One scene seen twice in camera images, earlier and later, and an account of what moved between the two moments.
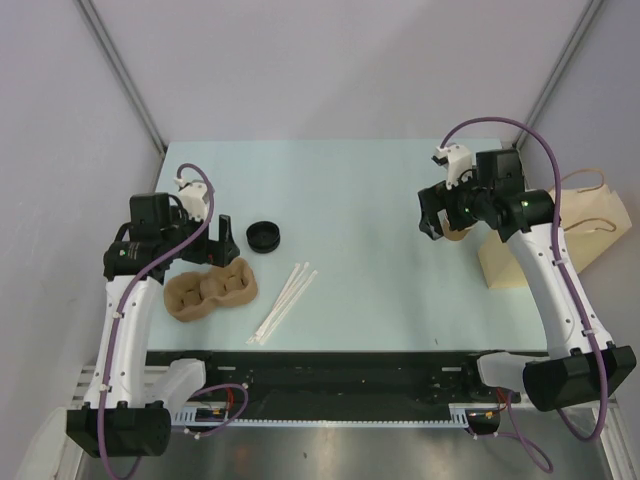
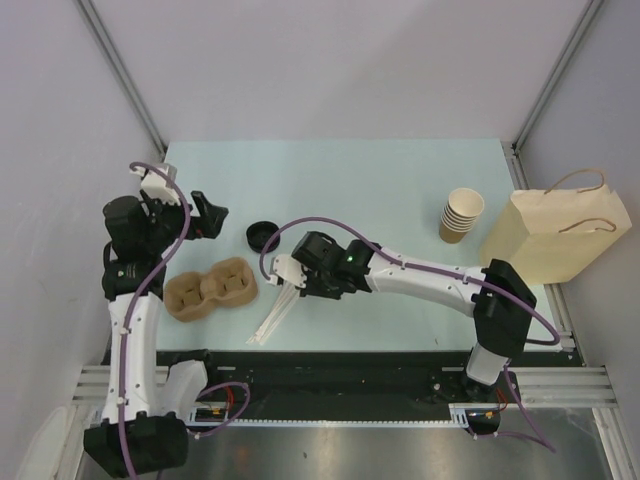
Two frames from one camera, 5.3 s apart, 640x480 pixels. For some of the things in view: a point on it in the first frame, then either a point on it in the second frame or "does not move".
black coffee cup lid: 263,236 does not move
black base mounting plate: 338,385 does not move
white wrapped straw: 276,305 does not move
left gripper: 215,252 to 208,223
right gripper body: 461,204 to 319,284
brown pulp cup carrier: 194,296 does not move
